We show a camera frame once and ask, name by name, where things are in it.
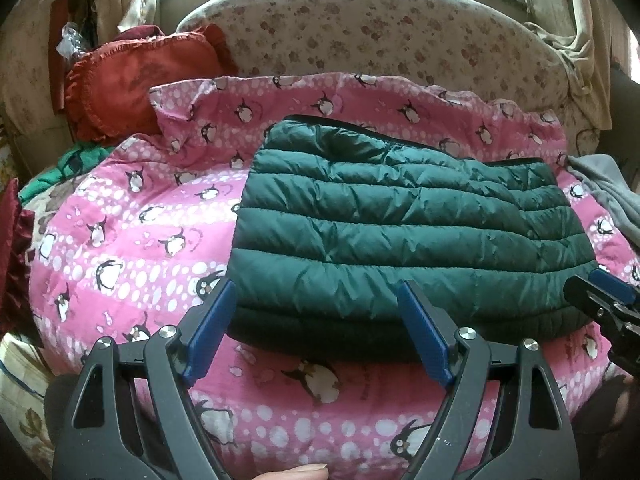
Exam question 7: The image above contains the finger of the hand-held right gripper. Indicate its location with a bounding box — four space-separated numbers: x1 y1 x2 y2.
565 275 627 324
590 267 640 311

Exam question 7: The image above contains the person's left hand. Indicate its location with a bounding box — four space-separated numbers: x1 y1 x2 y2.
255 462 331 480

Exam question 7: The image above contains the pink penguin print blanket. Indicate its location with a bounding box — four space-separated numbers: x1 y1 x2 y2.
27 72 640 476

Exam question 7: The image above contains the dark green puffer jacket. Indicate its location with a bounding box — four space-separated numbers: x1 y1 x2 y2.
225 115 602 362

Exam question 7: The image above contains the dark red cloth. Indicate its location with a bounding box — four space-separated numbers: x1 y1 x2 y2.
0 177 37 337

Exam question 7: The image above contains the clear plastic bag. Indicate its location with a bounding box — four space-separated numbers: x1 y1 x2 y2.
56 21 97 59

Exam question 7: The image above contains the grey cloth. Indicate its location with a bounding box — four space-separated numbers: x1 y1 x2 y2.
567 152 640 249

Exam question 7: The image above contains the floral bedsheet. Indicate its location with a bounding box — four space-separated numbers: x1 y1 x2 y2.
0 335 67 467

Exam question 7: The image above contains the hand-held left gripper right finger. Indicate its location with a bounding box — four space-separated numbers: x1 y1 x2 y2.
396 280 582 480

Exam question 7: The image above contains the green cloth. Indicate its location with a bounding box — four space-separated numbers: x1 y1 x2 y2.
19 141 122 202

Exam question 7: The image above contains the red ruffled pillow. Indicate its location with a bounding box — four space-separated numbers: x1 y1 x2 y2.
65 24 239 142

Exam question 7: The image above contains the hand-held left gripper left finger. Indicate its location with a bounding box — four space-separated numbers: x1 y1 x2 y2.
52 279 237 480

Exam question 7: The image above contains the floral bed headboard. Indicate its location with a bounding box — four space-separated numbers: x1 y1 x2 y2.
176 0 617 132

